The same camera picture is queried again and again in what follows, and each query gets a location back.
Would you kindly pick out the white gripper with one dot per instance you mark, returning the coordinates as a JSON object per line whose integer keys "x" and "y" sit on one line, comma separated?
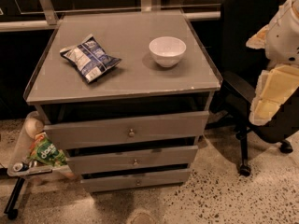
{"x": 284, "y": 42}

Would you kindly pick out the grey top drawer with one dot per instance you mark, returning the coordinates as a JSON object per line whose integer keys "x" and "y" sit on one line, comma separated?
{"x": 127, "y": 130}

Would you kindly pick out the grey drawer cabinet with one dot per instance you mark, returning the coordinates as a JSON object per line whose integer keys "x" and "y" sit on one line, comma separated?
{"x": 137, "y": 87}

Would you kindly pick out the grey bottom drawer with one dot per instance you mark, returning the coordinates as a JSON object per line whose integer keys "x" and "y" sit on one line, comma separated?
{"x": 136, "y": 181}

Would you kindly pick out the black office chair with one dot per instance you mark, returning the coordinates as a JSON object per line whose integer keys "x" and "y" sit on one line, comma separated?
{"x": 240, "y": 67}

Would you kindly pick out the white ceramic bowl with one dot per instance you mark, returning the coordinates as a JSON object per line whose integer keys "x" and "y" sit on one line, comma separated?
{"x": 167, "y": 51}

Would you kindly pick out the blue white chip bag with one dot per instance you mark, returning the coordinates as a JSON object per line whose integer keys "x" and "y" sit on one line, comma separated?
{"x": 89, "y": 58}

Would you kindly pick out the metal railing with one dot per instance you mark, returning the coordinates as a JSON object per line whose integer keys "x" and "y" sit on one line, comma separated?
{"x": 28, "y": 15}

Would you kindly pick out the clear side basket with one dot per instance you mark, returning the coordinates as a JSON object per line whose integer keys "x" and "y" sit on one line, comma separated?
{"x": 21, "y": 154}

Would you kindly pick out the green snack bag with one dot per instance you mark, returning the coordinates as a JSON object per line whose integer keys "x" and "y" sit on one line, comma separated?
{"x": 44, "y": 151}

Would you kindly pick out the beige round object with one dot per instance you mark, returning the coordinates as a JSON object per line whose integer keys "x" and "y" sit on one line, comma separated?
{"x": 33, "y": 127}

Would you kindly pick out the soda can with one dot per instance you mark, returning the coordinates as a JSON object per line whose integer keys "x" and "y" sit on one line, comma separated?
{"x": 20, "y": 167}

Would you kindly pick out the black stand leg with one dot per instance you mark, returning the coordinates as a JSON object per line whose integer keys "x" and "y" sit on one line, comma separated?
{"x": 10, "y": 209}

